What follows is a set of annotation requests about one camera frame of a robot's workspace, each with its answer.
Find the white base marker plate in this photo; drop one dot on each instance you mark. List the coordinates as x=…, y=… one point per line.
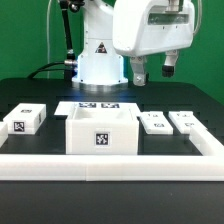
x=64, y=108

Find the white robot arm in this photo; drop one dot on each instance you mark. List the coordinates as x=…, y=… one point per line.
x=100, y=67

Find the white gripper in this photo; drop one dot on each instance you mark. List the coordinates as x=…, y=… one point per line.
x=144, y=27

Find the white cabinet top block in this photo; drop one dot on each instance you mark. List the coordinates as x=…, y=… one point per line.
x=25, y=118

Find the white cabinet door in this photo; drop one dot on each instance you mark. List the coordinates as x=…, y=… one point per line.
x=155, y=123
x=184, y=121

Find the white cabinet body box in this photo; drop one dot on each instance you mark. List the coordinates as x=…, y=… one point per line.
x=102, y=132

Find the white U-shaped fence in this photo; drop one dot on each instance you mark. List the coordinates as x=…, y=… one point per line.
x=208, y=166

